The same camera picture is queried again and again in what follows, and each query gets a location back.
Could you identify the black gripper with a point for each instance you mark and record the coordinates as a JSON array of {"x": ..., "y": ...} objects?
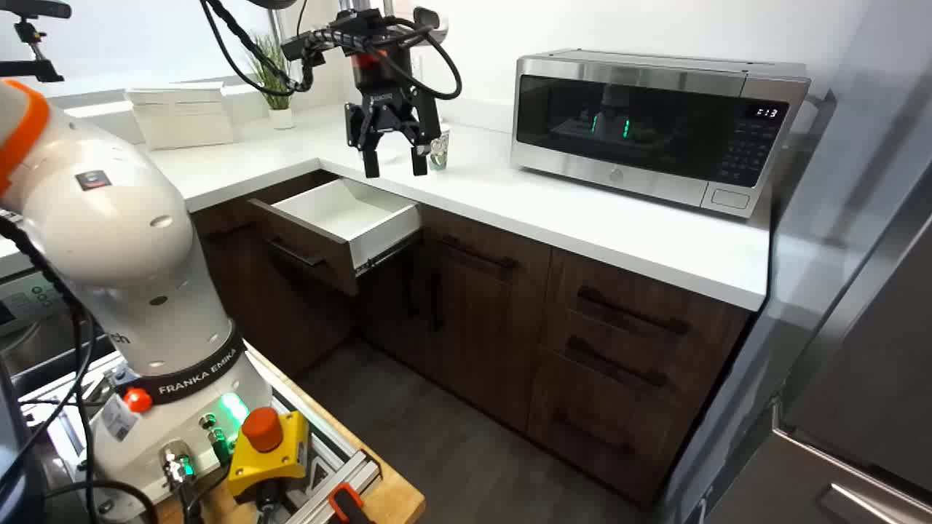
[{"x": 395, "y": 116}]

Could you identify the clear glass cup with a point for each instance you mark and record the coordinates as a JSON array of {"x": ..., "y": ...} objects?
[{"x": 442, "y": 152}]

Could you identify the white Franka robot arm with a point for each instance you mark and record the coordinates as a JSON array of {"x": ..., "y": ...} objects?
[{"x": 117, "y": 234}]

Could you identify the stainless steel microwave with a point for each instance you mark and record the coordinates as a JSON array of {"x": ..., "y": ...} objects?
[{"x": 660, "y": 133}]

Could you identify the open white drawer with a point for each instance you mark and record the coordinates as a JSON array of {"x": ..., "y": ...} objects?
[{"x": 340, "y": 220}]

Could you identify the green potted plant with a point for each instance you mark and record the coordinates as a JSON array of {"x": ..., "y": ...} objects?
[{"x": 277, "y": 84}]

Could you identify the white flat box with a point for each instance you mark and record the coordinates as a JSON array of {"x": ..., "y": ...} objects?
[{"x": 181, "y": 116}]

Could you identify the dark wood lower cabinet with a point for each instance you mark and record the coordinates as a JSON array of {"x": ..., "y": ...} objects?
[{"x": 544, "y": 331}]

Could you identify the green lit connector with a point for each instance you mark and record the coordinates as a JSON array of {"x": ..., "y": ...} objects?
[{"x": 229, "y": 420}]

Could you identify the yellow emergency stop button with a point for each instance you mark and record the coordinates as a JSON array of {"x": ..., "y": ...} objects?
[{"x": 264, "y": 449}]

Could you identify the wooden robot cart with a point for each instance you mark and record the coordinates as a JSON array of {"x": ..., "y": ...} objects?
[{"x": 390, "y": 497}]

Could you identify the orange clamp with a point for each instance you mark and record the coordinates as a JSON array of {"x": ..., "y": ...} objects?
[{"x": 349, "y": 503}]

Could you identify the grey refrigerator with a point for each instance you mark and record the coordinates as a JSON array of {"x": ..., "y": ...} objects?
[{"x": 856, "y": 322}]

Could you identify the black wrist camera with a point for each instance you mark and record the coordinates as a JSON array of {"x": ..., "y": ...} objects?
[{"x": 311, "y": 49}]

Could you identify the aluminium frame rail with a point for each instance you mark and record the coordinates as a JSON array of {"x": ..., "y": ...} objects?
[{"x": 331, "y": 484}]

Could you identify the black camera tripod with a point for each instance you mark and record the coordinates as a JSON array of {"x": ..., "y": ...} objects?
[{"x": 31, "y": 46}]

